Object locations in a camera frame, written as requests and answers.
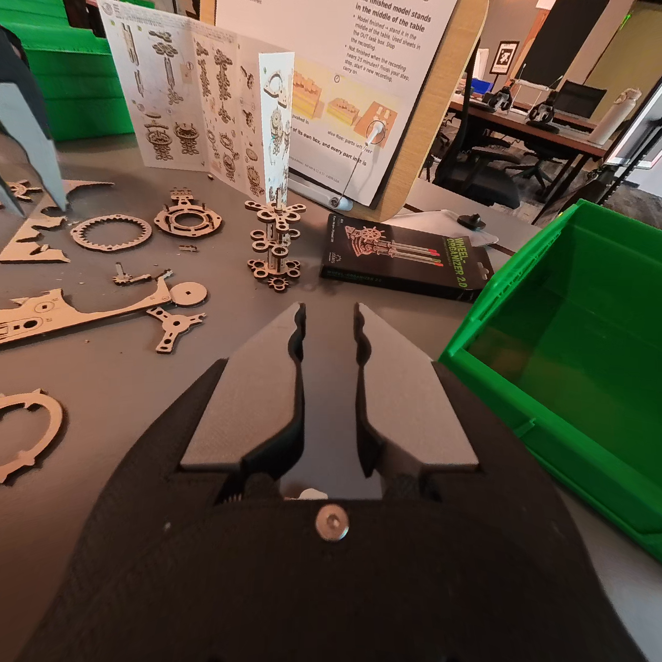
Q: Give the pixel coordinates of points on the black laptop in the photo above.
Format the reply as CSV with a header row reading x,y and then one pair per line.
x,y
580,99

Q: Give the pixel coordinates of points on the curved wooden sheet offcut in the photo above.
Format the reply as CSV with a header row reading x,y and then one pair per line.
x,y
49,429

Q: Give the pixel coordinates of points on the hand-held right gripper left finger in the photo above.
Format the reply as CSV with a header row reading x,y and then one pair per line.
x,y
243,408

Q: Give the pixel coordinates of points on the printed marker tag sign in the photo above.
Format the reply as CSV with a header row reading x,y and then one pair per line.
x,y
506,58

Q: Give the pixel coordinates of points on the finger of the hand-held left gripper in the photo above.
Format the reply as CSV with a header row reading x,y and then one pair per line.
x,y
31,150
9,199

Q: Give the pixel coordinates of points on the white water bottle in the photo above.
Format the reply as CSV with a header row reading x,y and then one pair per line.
x,y
615,116

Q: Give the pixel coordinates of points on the green plastic bin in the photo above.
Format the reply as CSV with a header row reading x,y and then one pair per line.
x,y
574,362

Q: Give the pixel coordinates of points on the black model kit box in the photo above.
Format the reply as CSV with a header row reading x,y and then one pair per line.
x,y
403,258

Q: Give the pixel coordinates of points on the clear plastic bag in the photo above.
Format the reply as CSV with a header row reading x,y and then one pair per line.
x,y
455,232

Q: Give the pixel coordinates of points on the folded paper instruction leaflet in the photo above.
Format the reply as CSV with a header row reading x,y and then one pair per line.
x,y
196,93

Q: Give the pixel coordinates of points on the stack of green bins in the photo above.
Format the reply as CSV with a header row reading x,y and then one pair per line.
x,y
67,72

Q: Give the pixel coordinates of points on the wooden instruction board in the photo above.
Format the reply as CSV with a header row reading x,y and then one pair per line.
x,y
413,103

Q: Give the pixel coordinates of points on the dark wooden office desk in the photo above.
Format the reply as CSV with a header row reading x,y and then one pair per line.
x,y
527,129

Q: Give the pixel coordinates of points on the wooden round frame part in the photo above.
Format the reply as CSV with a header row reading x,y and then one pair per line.
x,y
189,217

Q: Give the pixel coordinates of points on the long wooden part sheet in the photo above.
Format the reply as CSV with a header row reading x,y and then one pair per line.
x,y
77,315

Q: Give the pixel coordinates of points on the jagged wooden sheet offcut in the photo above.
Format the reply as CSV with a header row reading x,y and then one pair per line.
x,y
36,232

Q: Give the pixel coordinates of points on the wooden model tower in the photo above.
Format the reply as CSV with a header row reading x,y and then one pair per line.
x,y
274,243

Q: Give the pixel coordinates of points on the black gripper on stand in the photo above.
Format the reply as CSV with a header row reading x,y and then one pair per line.
x,y
544,116
501,98

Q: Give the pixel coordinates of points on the wooden disc part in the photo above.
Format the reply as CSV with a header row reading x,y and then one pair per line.
x,y
189,294

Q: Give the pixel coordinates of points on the black round knob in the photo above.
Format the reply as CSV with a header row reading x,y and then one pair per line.
x,y
471,221

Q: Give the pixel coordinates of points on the black office chair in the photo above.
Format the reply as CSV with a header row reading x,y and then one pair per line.
x,y
481,170

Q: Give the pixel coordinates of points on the small wooden lever part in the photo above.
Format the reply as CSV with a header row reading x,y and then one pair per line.
x,y
129,276

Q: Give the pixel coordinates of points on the grey sheet holder bar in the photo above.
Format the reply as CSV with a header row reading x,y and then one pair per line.
x,y
320,194

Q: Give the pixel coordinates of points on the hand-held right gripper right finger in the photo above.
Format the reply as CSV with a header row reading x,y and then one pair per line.
x,y
413,408

